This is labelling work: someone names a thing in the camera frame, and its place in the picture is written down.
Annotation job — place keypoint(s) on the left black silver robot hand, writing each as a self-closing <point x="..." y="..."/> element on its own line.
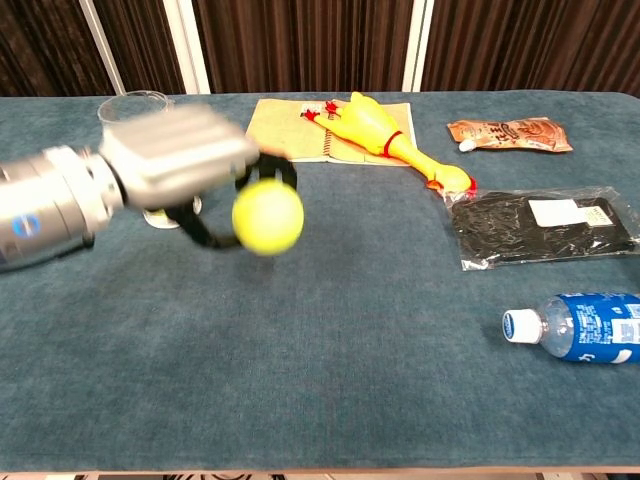
<point x="175" y="155"/>

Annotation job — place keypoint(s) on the yellow tennis ball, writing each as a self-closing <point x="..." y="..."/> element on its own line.
<point x="268" y="217"/>

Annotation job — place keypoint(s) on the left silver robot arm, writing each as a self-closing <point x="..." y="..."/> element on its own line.
<point x="45" y="210"/>

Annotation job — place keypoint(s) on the clear plastic cup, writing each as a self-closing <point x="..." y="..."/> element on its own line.
<point x="130" y="107"/>

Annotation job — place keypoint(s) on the brown spiral notebook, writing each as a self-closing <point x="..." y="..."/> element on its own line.
<point x="285" y="130"/>

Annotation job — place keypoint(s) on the dark brown curtain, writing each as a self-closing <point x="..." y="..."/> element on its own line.
<point x="310" y="40"/>

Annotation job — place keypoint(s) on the yellow rubber chicken toy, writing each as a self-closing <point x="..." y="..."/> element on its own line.
<point x="370" y="125"/>

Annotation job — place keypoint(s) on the blue table cloth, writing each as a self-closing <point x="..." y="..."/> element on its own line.
<point x="300" y="350"/>

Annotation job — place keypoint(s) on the black item in plastic bag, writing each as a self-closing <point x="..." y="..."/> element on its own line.
<point x="500" y="235"/>

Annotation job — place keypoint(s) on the brown spouted sauce pouch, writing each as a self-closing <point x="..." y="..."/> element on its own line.
<point x="515" y="135"/>

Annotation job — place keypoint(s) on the blue label water bottle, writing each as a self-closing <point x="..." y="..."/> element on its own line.
<point x="590" y="327"/>

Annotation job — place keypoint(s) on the wide white frame post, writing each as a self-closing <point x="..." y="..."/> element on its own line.
<point x="417" y="50"/>
<point x="187" y="50"/>

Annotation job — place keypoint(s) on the thin white frame post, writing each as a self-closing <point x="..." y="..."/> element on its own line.
<point x="102" y="50"/>

